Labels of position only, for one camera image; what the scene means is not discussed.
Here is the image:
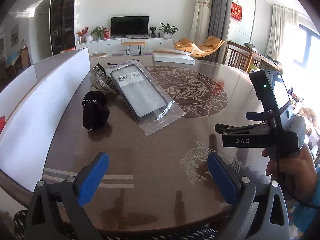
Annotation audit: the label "white tv cabinet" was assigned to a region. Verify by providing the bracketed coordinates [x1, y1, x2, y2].
[76, 37, 174, 56]

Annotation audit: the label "black flat television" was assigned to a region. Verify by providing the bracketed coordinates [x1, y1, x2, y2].
[111, 16, 149, 36]

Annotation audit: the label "black display cabinet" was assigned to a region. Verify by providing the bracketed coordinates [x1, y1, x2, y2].
[49, 0, 75, 55]

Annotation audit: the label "orange lounge chair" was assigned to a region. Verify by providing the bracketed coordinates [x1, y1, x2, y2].
[174, 36, 225, 58]

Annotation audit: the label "red wall decoration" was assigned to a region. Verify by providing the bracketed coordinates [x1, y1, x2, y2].
[231, 2, 242, 22]

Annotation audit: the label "gripper mounted camera box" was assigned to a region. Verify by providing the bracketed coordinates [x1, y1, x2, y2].
[249, 70, 293, 129]

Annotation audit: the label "small wooden stool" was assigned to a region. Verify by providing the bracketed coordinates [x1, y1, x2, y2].
[122, 41, 146, 55]

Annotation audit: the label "large white cardboard box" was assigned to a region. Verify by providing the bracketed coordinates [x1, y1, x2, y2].
[1, 48, 91, 192]

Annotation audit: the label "phone case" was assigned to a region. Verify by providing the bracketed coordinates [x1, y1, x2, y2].
[106, 60, 186, 135]

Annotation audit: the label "person's right hand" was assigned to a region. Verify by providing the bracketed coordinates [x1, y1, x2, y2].
[261, 143, 318, 202]

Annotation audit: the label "flat white cardboard box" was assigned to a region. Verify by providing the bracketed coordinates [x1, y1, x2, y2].
[152, 48, 195, 65]

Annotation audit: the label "red flowers in vase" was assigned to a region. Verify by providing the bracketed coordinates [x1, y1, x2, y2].
[76, 27, 89, 43]

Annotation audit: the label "green potted plant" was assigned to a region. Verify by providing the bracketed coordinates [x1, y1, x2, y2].
[159, 23, 178, 38]

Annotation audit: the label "red snack packet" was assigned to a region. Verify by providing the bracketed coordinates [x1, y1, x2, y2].
[0, 116, 6, 133]

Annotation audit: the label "wooden dining chair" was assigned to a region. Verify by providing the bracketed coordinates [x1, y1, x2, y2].
[222, 41, 283, 74]

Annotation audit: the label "black velvet pouch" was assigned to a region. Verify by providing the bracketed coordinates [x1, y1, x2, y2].
[82, 91, 110, 131]

